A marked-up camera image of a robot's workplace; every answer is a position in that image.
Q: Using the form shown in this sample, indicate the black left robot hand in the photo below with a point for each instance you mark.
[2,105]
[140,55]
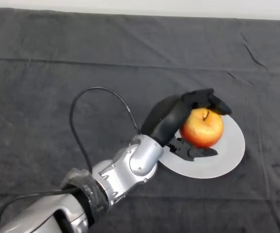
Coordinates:
[169,119]

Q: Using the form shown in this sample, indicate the red yellow apple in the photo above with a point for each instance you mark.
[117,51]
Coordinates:
[203,128]

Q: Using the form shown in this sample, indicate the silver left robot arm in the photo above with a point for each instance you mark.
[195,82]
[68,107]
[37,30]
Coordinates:
[120,174]

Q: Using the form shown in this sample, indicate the white round plate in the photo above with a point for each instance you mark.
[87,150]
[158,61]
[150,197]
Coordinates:
[227,157]

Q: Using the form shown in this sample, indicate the black cloth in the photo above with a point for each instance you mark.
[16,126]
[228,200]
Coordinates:
[57,60]

